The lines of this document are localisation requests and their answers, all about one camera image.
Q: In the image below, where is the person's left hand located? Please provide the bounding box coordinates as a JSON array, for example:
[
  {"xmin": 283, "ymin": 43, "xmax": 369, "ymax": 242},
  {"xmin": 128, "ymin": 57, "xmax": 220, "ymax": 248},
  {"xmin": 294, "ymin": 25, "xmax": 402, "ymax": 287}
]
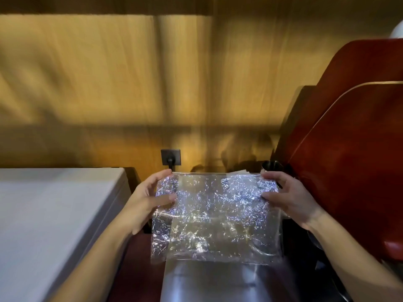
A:
[{"xmin": 124, "ymin": 169, "xmax": 178, "ymax": 235}]

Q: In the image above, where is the person's right hand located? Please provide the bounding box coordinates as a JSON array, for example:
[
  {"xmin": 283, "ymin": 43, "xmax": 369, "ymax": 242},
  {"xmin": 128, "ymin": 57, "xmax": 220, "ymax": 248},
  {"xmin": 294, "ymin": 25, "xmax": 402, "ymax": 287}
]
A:
[{"xmin": 260, "ymin": 171, "xmax": 323, "ymax": 231}]

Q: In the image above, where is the clear crinkled plastic bag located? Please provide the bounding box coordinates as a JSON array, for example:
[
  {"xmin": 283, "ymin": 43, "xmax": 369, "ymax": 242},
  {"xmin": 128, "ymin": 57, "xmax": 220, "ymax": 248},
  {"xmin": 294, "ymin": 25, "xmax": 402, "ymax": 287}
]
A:
[{"xmin": 150, "ymin": 172, "xmax": 286, "ymax": 267}]

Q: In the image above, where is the person's left forearm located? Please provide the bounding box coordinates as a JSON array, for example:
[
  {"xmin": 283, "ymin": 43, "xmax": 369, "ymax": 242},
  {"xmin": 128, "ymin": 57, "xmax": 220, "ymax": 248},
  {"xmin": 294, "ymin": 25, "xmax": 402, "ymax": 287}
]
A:
[{"xmin": 50, "ymin": 210, "xmax": 143, "ymax": 302}]

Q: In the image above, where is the person's right forearm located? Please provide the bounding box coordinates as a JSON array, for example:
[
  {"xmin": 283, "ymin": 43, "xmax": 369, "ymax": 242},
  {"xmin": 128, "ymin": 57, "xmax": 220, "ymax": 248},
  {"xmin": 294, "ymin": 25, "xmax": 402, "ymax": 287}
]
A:
[{"xmin": 306, "ymin": 211, "xmax": 403, "ymax": 302}]

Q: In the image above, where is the dark metal cup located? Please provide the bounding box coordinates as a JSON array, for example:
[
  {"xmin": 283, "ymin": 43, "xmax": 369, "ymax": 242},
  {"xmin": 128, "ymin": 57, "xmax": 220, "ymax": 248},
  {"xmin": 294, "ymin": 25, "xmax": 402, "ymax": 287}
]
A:
[{"xmin": 261, "ymin": 160, "xmax": 284, "ymax": 188}]

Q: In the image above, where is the red-brown wooden chair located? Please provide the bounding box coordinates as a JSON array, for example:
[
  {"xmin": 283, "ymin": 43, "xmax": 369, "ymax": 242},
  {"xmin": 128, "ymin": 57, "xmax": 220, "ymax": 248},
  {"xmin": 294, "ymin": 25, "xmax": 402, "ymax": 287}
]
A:
[{"xmin": 273, "ymin": 38, "xmax": 403, "ymax": 262}]

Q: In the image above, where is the white bed mattress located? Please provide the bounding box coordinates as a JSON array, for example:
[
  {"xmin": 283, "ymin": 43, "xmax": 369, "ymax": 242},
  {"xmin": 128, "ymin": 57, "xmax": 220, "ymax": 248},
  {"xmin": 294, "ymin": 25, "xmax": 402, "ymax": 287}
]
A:
[{"xmin": 0, "ymin": 167, "xmax": 132, "ymax": 302}]

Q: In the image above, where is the white lamp shade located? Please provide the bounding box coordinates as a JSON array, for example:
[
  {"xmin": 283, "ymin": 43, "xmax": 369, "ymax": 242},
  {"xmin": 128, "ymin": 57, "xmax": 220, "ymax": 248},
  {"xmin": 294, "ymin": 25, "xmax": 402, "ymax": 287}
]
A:
[{"xmin": 389, "ymin": 20, "xmax": 403, "ymax": 39}]

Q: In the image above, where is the dark wall socket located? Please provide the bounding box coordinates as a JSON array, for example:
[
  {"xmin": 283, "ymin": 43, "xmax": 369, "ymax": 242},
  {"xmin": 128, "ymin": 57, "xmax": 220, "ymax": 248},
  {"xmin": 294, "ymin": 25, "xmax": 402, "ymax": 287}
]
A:
[{"xmin": 161, "ymin": 149, "xmax": 182, "ymax": 167}]

